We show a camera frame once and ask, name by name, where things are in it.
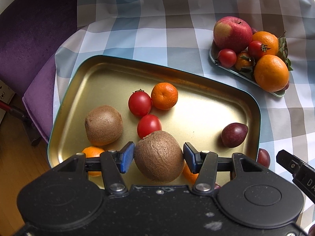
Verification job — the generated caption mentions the red tomato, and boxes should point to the red tomato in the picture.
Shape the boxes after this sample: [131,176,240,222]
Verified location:
[137,114,162,139]
[128,89,152,118]

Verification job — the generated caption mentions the small mandarin plate front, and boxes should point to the small mandarin plate front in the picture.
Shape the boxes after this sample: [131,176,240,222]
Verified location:
[234,52,253,71]

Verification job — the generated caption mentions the tomato on plate middle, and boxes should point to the tomato on plate middle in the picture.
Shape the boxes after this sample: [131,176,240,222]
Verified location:
[248,41,271,60]

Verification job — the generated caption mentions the red apple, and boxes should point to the red apple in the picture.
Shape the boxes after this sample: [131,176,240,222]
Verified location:
[213,16,253,53]

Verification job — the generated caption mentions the large back orange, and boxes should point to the large back orange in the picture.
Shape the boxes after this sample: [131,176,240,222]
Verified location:
[251,31,279,55]

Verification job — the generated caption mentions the large front orange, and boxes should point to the large front orange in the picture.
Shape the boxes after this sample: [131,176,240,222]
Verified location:
[254,54,289,92]

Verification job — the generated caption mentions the large brown kiwi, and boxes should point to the large brown kiwi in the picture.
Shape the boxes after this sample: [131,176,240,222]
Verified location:
[134,131,185,183]

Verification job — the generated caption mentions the dark purple plum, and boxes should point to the dark purple plum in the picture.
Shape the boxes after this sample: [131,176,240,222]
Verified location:
[257,148,271,168]

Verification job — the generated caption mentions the purple velvet ornate chair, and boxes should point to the purple velvet ornate chair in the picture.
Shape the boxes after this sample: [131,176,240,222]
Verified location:
[1,0,77,141]

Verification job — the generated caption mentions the cherry tomato on plate front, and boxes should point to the cherry tomato on plate front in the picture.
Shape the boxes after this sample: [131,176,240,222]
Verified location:
[217,49,237,68]

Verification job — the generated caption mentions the plum on plate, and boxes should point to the plum on plate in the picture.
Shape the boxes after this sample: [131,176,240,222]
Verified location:
[283,82,290,91]

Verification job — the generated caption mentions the small mandarin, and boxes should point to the small mandarin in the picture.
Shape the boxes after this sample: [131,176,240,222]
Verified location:
[182,163,199,185]

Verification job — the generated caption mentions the light green fruit plate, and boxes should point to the light green fruit plate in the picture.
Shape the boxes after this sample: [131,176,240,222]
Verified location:
[209,41,287,98]

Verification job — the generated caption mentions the large orange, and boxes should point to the large orange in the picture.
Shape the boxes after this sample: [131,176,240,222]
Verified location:
[254,54,289,92]
[251,31,279,55]

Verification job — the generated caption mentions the checkered blue brown tablecloth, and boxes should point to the checkered blue brown tablecloth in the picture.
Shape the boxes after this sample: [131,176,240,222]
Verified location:
[53,0,314,165]

